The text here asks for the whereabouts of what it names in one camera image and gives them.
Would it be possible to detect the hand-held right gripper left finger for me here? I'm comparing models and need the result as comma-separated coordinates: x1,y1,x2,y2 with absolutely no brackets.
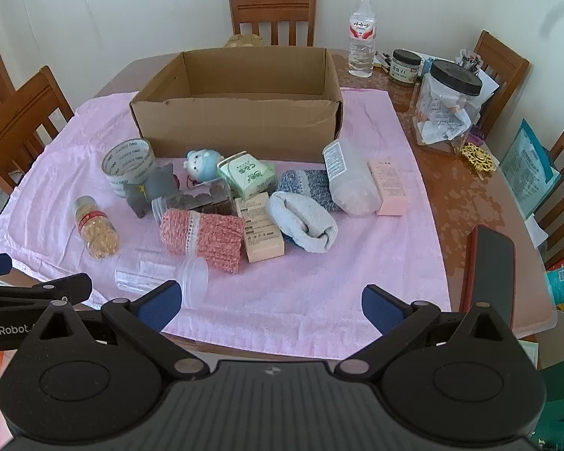
19,280,208,380

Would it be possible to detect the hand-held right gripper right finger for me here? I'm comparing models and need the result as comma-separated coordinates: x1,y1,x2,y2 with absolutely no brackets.
337,284,527,379

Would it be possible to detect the clear plastic jar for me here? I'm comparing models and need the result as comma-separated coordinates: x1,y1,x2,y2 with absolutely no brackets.
114,248,210,310

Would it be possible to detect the yellow capsule bottle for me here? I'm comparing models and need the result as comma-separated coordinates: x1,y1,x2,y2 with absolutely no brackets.
74,196,121,260

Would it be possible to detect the pink knitted sock roll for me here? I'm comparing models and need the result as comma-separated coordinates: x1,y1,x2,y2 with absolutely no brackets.
159,207,247,274

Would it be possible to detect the clear tape roll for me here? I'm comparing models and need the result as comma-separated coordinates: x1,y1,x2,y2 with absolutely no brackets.
102,137,157,198

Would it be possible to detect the clear jar with dark contents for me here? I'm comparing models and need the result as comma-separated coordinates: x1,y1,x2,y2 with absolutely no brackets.
151,177,234,227

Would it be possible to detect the pink carton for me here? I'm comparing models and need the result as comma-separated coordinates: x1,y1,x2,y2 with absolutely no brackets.
367,157,412,217

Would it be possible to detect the white sock roll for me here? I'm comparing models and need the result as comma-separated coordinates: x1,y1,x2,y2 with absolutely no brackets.
266,191,339,253

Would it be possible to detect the beige printed carton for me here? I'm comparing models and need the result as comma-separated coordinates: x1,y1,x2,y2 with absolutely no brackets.
234,192,286,264

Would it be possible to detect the white plastic bottle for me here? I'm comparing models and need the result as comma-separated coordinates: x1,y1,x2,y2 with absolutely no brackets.
322,139,381,217

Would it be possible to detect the blue knitted sock roll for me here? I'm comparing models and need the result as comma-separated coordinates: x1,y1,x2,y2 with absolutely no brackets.
275,169,334,207

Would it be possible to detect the green tissue pack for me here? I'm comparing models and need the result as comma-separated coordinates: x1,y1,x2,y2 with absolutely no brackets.
216,151,276,200

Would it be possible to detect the brown cardboard box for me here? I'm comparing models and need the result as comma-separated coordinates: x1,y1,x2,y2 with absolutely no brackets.
130,47,344,163

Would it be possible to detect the pink towel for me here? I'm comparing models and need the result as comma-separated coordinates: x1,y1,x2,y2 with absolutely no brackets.
0,87,452,362

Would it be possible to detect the phone in red case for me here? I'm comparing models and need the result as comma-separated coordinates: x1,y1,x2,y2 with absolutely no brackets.
459,224,517,334

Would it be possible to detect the gold ornament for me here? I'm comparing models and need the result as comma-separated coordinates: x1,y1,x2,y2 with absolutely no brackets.
459,140,499,179

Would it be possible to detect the teal printed bag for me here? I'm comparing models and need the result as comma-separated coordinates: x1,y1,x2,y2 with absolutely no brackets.
498,119,562,219

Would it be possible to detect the large jar with black lid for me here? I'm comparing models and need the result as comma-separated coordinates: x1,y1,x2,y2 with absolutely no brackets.
411,59,484,156

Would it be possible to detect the small jar with black lid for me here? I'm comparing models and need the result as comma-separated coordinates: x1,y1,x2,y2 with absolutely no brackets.
388,49,425,86

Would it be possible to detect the stack of white papers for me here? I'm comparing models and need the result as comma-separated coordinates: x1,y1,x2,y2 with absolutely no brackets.
470,70,502,100

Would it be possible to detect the pen holder with pens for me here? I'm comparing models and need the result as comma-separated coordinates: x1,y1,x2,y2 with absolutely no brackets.
456,49,482,74

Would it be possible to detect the clear water bottle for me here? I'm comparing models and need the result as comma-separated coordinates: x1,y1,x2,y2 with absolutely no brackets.
348,0,377,78

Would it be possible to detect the silver foil bag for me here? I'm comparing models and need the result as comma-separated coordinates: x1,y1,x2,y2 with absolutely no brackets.
223,33,264,48

